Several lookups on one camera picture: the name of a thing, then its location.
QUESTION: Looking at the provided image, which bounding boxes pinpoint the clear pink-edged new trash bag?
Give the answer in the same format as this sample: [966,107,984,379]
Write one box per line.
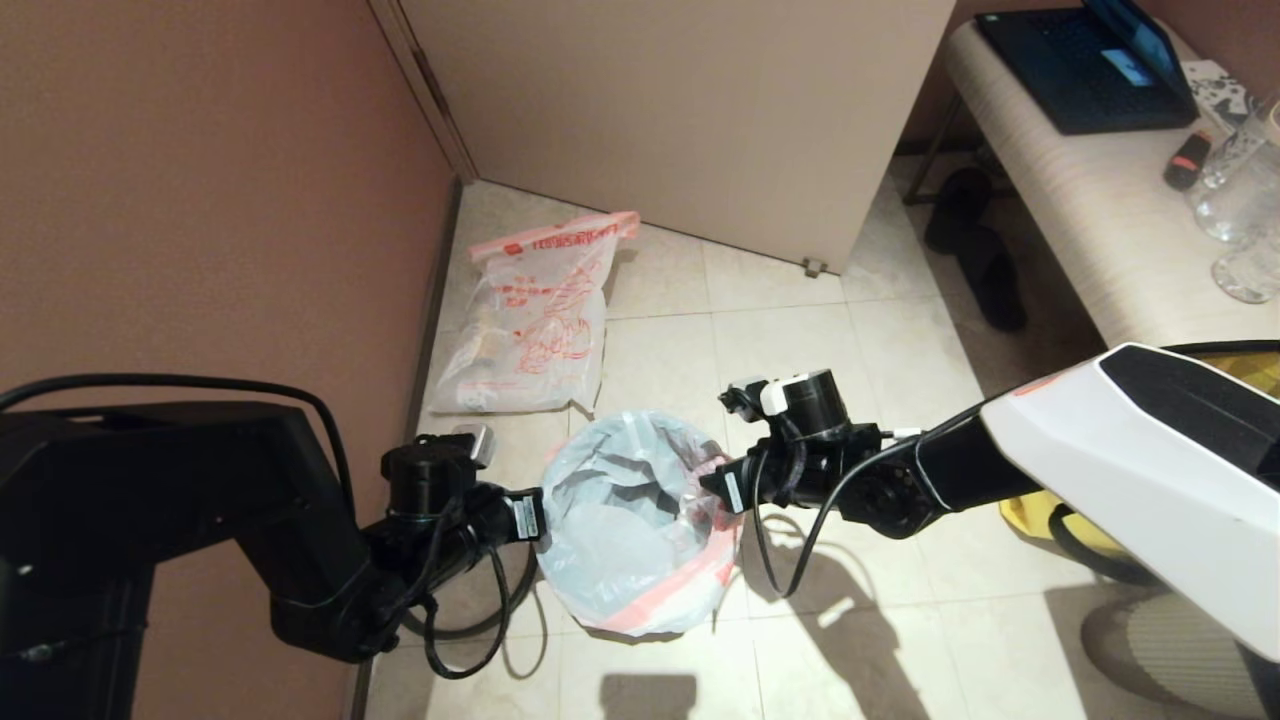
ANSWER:
[537,410,743,638]

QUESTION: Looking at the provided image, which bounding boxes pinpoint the white red-printed used trash bag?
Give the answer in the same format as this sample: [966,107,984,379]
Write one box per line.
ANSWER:
[428,210,641,413]

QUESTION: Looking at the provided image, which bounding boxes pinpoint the yellow fabric tote bag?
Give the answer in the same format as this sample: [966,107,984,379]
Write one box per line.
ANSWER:
[1000,345,1280,561]

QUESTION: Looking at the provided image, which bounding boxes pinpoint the black slipper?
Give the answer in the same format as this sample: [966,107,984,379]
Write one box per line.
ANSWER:
[925,165,996,253]
[955,228,1029,333]

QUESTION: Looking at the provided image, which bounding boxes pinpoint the beige door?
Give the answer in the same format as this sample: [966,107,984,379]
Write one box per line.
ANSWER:
[398,0,956,273]

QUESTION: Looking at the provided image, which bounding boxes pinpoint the white wood-grain table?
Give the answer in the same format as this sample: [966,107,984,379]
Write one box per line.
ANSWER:
[903,18,1280,351]

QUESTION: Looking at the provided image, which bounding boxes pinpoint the black laptop blue screen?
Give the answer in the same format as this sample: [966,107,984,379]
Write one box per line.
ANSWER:
[975,0,1201,134]

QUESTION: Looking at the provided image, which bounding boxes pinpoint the clear drinking glass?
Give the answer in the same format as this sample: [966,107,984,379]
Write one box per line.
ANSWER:
[1212,228,1280,304]

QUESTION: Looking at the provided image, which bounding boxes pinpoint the clear glass cups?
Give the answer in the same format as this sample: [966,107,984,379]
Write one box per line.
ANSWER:
[1195,95,1280,244]

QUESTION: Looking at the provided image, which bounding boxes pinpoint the blue and white booklet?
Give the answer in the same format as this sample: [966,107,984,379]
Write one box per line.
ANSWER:
[1185,58,1256,126]

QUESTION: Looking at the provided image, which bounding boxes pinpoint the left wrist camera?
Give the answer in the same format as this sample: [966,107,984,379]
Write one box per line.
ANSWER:
[452,423,496,468]

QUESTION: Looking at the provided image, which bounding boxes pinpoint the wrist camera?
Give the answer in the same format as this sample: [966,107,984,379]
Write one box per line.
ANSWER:
[720,380,771,421]
[452,423,496,468]

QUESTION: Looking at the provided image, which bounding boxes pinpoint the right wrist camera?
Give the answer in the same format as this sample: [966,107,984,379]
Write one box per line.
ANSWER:
[720,380,771,421]

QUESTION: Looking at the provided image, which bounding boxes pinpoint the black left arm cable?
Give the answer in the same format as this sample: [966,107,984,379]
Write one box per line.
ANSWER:
[0,373,516,681]

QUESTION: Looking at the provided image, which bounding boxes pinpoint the beige door frame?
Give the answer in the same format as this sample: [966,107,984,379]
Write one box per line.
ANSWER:
[368,0,479,188]

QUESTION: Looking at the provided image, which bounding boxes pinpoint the cream ribbed pedestal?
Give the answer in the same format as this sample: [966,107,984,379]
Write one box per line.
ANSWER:
[1082,590,1280,720]

